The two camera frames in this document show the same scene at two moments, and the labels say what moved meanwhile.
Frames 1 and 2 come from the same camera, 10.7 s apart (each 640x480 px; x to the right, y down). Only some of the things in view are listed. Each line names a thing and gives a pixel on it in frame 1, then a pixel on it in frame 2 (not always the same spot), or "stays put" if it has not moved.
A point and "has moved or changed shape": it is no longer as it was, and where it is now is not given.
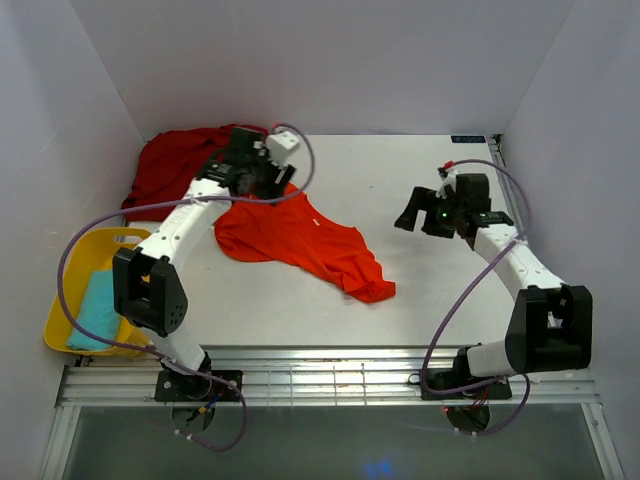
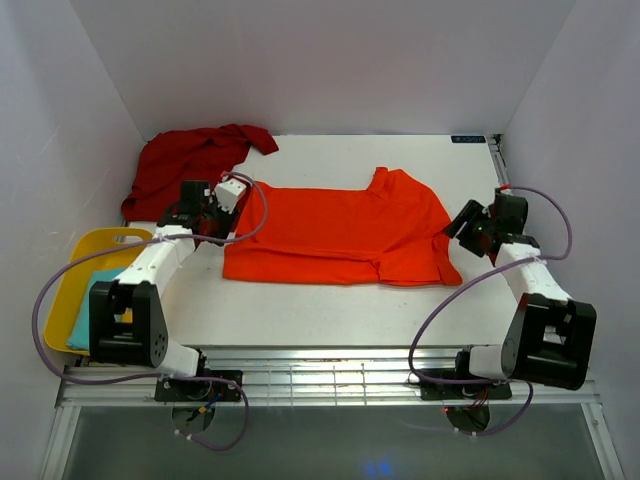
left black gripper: (275, 190) → (229, 221)
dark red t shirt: (166, 167) stays put
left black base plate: (193, 388) stays put
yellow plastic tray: (86, 251) stays put
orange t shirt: (294, 229) has moved or changed shape
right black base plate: (457, 379) stays put
